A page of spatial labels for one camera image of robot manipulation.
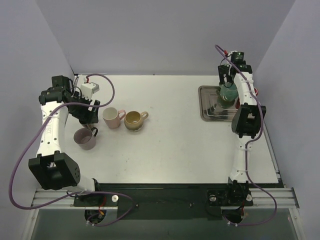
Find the teal mug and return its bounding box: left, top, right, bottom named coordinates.
left=219, top=83, right=238, bottom=102

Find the lilac mug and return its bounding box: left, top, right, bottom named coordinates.
left=73, top=127, right=99, bottom=151

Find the pink mug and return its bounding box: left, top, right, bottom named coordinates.
left=102, top=107, right=126, bottom=129

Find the beige round mug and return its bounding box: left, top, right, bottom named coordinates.
left=124, top=111, right=149, bottom=132

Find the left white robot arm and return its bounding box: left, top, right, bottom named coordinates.
left=28, top=75, right=103, bottom=206

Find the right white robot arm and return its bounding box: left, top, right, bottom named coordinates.
left=218, top=47, right=266, bottom=184

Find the red mug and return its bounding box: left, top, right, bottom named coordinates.
left=254, top=87, right=259, bottom=96

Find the metal tray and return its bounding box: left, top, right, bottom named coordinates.
left=198, top=85, right=238, bottom=122

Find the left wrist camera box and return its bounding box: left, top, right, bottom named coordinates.
left=80, top=82, right=100, bottom=98

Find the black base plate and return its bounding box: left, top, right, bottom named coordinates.
left=73, top=183, right=253, bottom=220

